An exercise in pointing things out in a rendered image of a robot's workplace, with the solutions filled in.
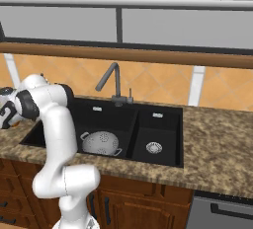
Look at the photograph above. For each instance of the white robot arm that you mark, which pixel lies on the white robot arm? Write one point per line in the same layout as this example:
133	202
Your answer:
59	134

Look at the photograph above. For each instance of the grey sink faucet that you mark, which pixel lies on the grey sink faucet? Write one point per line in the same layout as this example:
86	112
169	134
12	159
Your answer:
116	78

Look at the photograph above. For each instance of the black double sink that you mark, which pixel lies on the black double sink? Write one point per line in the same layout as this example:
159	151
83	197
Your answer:
158	131

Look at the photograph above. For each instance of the white colander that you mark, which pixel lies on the white colander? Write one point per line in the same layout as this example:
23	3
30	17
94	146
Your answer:
100	143

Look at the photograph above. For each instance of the round metal sink drain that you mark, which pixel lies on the round metal sink drain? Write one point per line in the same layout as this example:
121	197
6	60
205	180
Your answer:
153	147

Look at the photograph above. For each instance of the wooden window ledge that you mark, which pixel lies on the wooden window ledge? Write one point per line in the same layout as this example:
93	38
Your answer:
131	55

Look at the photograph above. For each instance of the brown wooden cupboard door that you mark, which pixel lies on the brown wooden cupboard door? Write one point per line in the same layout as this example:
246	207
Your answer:
145	211
93	223

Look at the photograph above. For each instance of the orange fruit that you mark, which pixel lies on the orange fruit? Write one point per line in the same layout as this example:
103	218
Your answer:
16	124

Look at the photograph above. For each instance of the brown wooden drawer front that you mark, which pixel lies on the brown wooden drawer front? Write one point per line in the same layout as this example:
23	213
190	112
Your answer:
13	168
23	221
13	200

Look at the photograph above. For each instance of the grey dishwasher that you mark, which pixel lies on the grey dishwasher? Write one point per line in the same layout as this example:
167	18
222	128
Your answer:
204	218

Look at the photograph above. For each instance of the window with grey frame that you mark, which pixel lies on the window with grey frame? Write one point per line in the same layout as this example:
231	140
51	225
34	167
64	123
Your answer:
171	25

